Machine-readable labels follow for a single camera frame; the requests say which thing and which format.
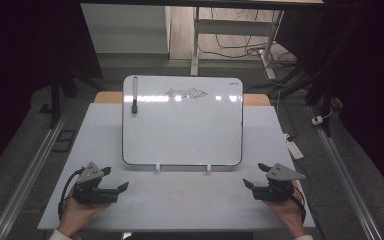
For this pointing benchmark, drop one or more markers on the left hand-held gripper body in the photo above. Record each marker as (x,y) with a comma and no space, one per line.
(95,195)

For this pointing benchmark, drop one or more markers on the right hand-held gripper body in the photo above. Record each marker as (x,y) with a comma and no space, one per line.
(275,192)

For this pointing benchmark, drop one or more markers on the person's right hand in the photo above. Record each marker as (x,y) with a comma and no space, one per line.
(291,211)

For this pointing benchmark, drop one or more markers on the person's left hand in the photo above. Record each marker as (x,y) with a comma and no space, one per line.
(75,215)

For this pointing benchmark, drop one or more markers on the white power strip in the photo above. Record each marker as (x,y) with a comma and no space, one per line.
(294,146)

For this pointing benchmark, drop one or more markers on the white whiteboard stand foot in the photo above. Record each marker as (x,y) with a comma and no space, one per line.
(208,167)
(158,167)

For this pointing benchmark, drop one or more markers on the white table cover sheet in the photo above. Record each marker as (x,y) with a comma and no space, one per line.
(180,203)

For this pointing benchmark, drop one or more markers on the small white adapter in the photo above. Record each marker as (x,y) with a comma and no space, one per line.
(317,120)

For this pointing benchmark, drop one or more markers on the wooden table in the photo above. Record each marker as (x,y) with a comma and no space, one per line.
(108,97)

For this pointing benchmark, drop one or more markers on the white whiteboard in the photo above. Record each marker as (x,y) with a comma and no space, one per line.
(183,133)

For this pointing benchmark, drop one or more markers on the whiteboard marker with black cap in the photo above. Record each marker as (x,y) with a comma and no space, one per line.
(135,93)

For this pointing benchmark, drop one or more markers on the black metal stand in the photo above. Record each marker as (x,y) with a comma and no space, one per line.
(55,100)

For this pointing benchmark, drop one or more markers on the white cabinet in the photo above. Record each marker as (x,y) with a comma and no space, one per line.
(126,30)

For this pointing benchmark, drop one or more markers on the black rectangular floor frame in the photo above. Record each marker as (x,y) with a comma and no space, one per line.
(64,140)

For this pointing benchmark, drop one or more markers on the aluminium floor rail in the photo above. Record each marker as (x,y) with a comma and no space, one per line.
(346,180)
(30,176)

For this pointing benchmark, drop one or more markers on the white desk frame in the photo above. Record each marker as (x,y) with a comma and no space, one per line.
(233,27)

